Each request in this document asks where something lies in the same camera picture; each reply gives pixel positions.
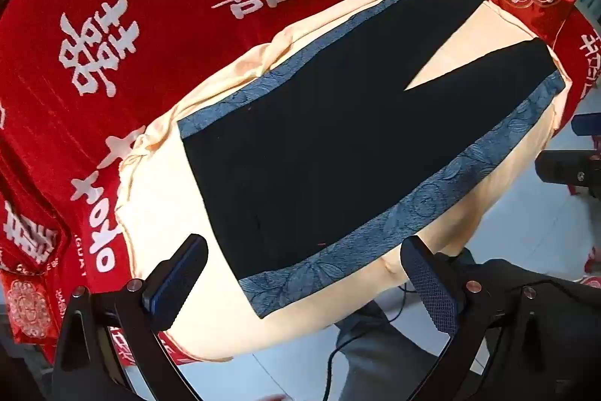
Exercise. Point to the black pants with blue stripes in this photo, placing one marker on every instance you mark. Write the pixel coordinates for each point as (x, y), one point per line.
(305, 147)

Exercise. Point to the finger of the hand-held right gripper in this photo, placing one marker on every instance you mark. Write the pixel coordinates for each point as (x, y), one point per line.
(563, 170)
(589, 124)

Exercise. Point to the cream cloth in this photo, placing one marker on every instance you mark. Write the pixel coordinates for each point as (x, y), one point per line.
(155, 203)

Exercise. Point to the red printed blanket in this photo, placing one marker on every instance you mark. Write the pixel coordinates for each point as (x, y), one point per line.
(164, 30)

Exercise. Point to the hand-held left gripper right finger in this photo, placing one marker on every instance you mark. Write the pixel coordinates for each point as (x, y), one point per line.
(429, 283)

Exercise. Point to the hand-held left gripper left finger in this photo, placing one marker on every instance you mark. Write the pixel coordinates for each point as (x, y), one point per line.
(174, 283)

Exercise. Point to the person's leg in grey trousers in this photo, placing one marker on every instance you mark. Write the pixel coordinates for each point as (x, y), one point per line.
(375, 358)

